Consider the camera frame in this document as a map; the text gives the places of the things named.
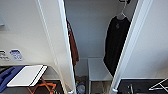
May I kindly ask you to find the white wardrobe door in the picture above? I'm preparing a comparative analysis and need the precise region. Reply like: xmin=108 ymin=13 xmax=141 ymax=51
xmin=110 ymin=0 xmax=155 ymax=94
xmin=34 ymin=0 xmax=77 ymax=94

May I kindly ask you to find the orange hanging garment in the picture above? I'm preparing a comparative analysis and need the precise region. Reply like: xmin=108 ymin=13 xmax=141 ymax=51
xmin=65 ymin=19 xmax=81 ymax=68

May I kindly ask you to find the white wardrobe carcass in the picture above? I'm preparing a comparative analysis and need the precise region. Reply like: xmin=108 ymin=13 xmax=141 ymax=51
xmin=63 ymin=0 xmax=141 ymax=94

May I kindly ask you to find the white inner shelf box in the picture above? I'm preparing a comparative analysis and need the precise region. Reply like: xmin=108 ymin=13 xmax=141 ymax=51
xmin=86 ymin=57 xmax=115 ymax=94

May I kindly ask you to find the black hanging garment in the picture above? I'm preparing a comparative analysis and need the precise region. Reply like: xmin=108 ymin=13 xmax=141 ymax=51
xmin=102 ymin=14 xmax=133 ymax=78

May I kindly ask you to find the brown box of bottles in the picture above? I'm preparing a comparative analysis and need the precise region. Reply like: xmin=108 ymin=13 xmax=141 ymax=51
xmin=74 ymin=75 xmax=89 ymax=94

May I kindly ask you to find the white bottle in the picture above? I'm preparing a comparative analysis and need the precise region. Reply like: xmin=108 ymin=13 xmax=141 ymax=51
xmin=77 ymin=84 xmax=86 ymax=94

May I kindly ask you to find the white hanger of black garment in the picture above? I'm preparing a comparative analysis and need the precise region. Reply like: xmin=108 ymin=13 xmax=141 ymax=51
xmin=114 ymin=2 xmax=130 ymax=21

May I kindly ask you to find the black hook above black garment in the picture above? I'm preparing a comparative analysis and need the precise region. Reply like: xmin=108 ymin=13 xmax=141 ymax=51
xmin=118 ymin=0 xmax=133 ymax=5

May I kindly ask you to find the white flat board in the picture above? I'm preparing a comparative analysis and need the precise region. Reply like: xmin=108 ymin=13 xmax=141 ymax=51
xmin=6 ymin=64 xmax=49 ymax=88

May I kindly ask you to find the orange metal frame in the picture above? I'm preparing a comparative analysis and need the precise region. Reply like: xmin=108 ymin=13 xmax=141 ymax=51
xmin=25 ymin=77 xmax=58 ymax=94

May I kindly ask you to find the blue and white wall label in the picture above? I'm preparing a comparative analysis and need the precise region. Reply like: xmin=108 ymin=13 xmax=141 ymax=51
xmin=9 ymin=49 xmax=24 ymax=62

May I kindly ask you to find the grey wall panel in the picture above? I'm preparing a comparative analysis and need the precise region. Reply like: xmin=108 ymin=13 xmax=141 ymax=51
xmin=0 ymin=15 xmax=6 ymax=28

